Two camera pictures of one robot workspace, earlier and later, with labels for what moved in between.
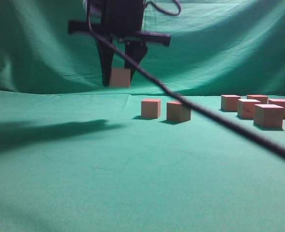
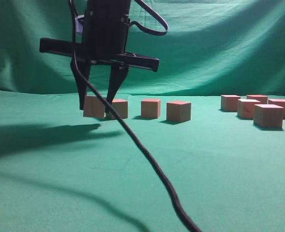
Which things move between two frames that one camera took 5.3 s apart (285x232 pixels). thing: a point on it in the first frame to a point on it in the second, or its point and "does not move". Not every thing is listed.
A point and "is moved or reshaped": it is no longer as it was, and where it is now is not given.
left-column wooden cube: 120,77 is moved or reshaped
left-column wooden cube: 268,116 does not move
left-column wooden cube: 151,108 does not move
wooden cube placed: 175,111 does not move
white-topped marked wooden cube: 246,108 does not move
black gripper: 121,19 to 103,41
